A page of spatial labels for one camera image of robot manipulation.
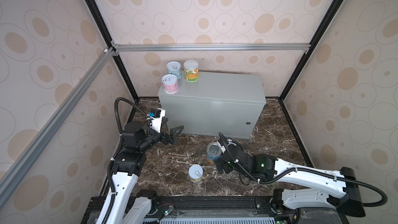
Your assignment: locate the pink label white-lid can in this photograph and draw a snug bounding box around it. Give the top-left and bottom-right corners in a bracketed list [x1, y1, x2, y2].
[162, 74, 179, 94]

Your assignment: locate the teal label white-lid can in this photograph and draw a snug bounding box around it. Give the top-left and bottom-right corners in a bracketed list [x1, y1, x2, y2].
[166, 61, 181, 79]

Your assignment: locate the green orange label can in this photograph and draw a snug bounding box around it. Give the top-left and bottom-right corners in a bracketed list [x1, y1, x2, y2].
[183, 60, 199, 83]

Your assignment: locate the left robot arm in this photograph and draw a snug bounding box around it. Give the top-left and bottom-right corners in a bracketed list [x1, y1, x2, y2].
[96, 121, 184, 224]

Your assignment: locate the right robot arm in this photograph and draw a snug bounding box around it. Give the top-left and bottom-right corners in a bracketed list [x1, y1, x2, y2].
[214, 140, 366, 217]

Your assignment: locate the open blue label can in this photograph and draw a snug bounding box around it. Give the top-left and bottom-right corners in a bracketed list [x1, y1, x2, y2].
[206, 142, 222, 165]

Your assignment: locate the yellow label white-lid can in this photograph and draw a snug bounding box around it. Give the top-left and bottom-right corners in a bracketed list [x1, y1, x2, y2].
[188, 164, 203, 183]

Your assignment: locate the grey metal cabinet box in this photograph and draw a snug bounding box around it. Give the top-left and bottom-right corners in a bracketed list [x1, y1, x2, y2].
[158, 71, 266, 139]

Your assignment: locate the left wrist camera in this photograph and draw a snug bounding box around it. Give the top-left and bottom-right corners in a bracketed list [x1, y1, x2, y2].
[147, 108, 165, 133]

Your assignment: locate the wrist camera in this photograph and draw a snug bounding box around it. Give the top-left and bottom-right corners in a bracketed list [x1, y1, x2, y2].
[147, 108, 165, 133]
[217, 139, 233, 153]

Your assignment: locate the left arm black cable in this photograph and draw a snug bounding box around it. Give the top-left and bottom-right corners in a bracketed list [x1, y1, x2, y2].
[101, 97, 150, 224]

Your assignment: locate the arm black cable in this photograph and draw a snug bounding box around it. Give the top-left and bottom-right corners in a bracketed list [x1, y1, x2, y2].
[218, 132, 389, 207]
[101, 97, 150, 224]

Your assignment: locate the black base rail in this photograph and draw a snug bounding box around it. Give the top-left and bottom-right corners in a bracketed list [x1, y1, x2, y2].
[80, 189, 349, 224]

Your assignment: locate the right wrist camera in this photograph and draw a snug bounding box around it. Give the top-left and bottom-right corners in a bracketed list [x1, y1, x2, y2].
[217, 139, 233, 153]

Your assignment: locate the horizontal aluminium rail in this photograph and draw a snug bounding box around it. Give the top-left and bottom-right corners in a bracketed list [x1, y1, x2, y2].
[114, 43, 311, 52]

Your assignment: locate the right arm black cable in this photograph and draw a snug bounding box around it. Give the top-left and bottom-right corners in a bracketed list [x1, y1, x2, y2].
[218, 132, 389, 207]

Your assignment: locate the left diagonal aluminium rail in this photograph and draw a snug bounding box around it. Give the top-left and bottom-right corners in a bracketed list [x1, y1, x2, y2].
[1, 47, 116, 208]

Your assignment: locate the left black corner post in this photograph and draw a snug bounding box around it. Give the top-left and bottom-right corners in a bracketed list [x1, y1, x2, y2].
[84, 0, 140, 102]

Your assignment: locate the black corner post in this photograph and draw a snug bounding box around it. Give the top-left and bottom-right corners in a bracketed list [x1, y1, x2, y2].
[84, 0, 140, 102]
[279, 0, 358, 102]

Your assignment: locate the right black corner post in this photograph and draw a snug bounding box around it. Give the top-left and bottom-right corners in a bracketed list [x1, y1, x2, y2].
[279, 0, 358, 102]

